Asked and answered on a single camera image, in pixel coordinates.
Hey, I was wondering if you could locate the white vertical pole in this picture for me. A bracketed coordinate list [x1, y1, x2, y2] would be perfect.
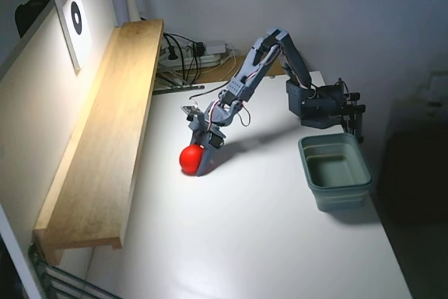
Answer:
[109, 0, 127, 29]

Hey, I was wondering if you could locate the white power strip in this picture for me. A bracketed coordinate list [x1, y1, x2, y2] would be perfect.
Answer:
[159, 52, 228, 69]

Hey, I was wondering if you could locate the metal shelf frame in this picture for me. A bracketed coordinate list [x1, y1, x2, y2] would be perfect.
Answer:
[27, 242, 123, 299]

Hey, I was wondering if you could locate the aluminium extrusion rail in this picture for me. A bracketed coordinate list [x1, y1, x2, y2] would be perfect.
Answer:
[152, 83, 206, 96]

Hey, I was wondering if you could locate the grey plastic container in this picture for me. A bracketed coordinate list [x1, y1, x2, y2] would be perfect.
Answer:
[297, 133, 373, 213]

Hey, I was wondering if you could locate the blue-grey gripper with motor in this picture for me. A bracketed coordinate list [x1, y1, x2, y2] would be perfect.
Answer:
[188, 99, 244, 178]

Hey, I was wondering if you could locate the grey power adapter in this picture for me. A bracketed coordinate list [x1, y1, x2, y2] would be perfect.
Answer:
[204, 40, 228, 53]

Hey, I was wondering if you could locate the small wrist camera board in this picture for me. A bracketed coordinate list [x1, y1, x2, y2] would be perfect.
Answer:
[181, 103, 204, 120]

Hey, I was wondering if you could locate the white card with black ring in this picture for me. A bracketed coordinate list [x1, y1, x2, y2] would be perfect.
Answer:
[54, 0, 94, 76]

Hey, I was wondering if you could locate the red ball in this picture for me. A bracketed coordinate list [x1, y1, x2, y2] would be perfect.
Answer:
[178, 144, 206, 176]

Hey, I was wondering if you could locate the black power cable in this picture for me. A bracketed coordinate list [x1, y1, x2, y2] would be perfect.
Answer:
[163, 32, 202, 85]

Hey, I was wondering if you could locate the long light wooden shelf board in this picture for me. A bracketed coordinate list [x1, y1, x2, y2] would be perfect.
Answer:
[33, 18, 165, 267]

